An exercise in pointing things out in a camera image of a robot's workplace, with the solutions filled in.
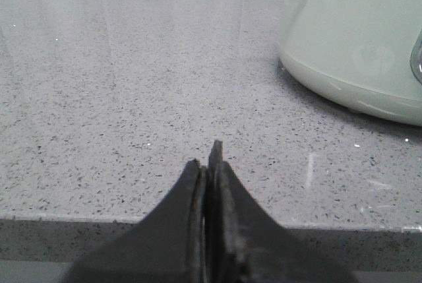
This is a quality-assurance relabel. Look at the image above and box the pale green electric cooking pot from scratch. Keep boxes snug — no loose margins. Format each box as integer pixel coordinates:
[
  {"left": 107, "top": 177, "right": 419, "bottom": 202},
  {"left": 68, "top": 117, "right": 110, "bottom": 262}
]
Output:
[{"left": 279, "top": 0, "right": 421, "bottom": 126}]

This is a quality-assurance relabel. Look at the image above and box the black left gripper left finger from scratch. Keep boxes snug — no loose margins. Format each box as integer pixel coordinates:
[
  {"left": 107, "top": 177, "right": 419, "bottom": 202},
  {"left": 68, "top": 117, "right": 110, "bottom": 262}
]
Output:
[{"left": 62, "top": 160, "right": 206, "bottom": 282}]

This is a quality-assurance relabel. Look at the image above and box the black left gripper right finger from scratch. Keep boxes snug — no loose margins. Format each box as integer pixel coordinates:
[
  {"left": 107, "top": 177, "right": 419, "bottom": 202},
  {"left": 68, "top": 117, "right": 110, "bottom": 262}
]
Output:
[{"left": 206, "top": 141, "right": 357, "bottom": 282}]

